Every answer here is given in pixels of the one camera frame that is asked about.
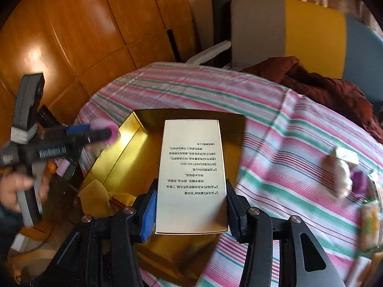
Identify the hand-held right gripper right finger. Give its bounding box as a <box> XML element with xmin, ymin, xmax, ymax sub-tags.
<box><xmin>225</xmin><ymin>179</ymin><xmax>348</xmax><ymax>287</ymax></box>

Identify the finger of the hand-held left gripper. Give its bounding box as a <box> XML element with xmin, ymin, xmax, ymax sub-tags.
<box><xmin>69</xmin><ymin>128</ymin><xmax>112</xmax><ymax>150</ymax></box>
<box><xmin>40</xmin><ymin>124</ymin><xmax>92</xmax><ymax>140</ymax></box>

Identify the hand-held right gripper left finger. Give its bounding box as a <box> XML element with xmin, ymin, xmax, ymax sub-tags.
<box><xmin>31</xmin><ymin>179</ymin><xmax>159</xmax><ymax>287</ymax></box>

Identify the pink fluffy puff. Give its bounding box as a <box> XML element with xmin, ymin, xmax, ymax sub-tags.
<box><xmin>76</xmin><ymin>119</ymin><xmax>120</xmax><ymax>151</ymax></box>

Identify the gold box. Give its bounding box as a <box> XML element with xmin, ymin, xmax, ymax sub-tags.
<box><xmin>79</xmin><ymin>108</ymin><xmax>247</xmax><ymax>283</ymax></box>

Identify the cream printed carton box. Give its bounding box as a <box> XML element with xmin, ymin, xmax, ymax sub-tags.
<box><xmin>154</xmin><ymin>120</ymin><xmax>229</xmax><ymax>235</ymax></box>

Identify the white plastic bag ball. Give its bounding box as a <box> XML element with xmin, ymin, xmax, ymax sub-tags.
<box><xmin>321</xmin><ymin>155</ymin><xmax>354</xmax><ymax>198</ymax></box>

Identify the cracker snack packet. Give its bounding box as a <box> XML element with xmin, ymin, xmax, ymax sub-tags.
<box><xmin>359</xmin><ymin>199</ymin><xmax>382</xmax><ymax>252</ymax></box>

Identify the person's left hand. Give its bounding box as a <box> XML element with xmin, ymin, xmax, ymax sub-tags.
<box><xmin>0</xmin><ymin>167</ymin><xmax>51</xmax><ymax>213</ymax></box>

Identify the yellow crumpled cloth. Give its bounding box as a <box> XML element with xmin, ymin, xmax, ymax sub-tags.
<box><xmin>78</xmin><ymin>179</ymin><xmax>135</xmax><ymax>216</ymax></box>

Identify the wooden panelled wardrobe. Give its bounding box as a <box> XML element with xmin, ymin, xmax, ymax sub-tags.
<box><xmin>0</xmin><ymin>0</ymin><xmax>198</xmax><ymax>126</ymax></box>

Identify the striped tablecloth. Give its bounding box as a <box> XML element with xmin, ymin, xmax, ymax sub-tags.
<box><xmin>73</xmin><ymin>61</ymin><xmax>383</xmax><ymax>287</ymax></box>

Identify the small purple object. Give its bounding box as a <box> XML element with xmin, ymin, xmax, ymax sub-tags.
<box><xmin>350</xmin><ymin>170</ymin><xmax>369</xmax><ymax>192</ymax></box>

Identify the white foam piece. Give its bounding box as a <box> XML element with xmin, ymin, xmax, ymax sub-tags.
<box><xmin>186</xmin><ymin>40</ymin><xmax>232</xmax><ymax>66</ymax></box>

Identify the dark red cloth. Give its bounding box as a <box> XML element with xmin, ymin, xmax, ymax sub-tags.
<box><xmin>239</xmin><ymin>56</ymin><xmax>383</xmax><ymax>144</ymax></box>

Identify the black rolled mat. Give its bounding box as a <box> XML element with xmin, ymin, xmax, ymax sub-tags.
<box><xmin>210</xmin><ymin>0</ymin><xmax>234</xmax><ymax>66</ymax></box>

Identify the grey yellow blue sofa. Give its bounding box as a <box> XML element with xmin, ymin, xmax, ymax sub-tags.
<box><xmin>230</xmin><ymin>0</ymin><xmax>383</xmax><ymax>102</ymax></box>

